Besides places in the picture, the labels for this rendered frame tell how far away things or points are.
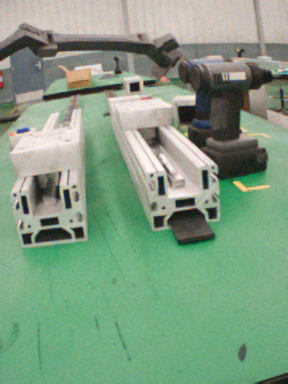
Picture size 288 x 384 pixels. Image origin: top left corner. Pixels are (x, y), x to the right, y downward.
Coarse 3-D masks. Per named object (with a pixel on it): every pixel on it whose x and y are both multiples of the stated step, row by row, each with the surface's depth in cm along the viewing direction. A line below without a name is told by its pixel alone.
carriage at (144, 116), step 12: (120, 108) 92; (132, 108) 90; (144, 108) 89; (156, 108) 88; (168, 108) 88; (120, 120) 88; (132, 120) 88; (144, 120) 88; (156, 120) 89; (168, 120) 89; (144, 132) 91
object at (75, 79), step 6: (60, 66) 337; (66, 72) 332; (72, 72) 331; (78, 72) 331; (84, 72) 331; (72, 78) 330; (78, 78) 330; (84, 78) 331; (90, 78) 335; (72, 84) 335; (78, 84) 335; (84, 84) 336; (90, 84) 336; (246, 96) 486; (246, 102) 488; (246, 108) 491
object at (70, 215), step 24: (48, 120) 117; (72, 120) 111; (24, 192) 57; (48, 192) 64; (72, 192) 58; (24, 216) 58; (48, 216) 58; (72, 216) 59; (24, 240) 60; (48, 240) 60; (72, 240) 60
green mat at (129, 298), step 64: (256, 128) 121; (0, 192) 86; (128, 192) 78; (256, 192) 71; (0, 256) 57; (64, 256) 56; (128, 256) 55; (192, 256) 53; (256, 256) 50; (0, 320) 42; (64, 320) 42; (128, 320) 41; (192, 320) 40; (256, 320) 38
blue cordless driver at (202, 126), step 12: (192, 60) 97; (204, 60) 97; (216, 60) 97; (228, 60) 98; (180, 72) 98; (204, 96) 99; (204, 108) 100; (192, 120) 104; (204, 120) 100; (192, 132) 102; (204, 132) 99; (240, 132) 102; (204, 144) 100
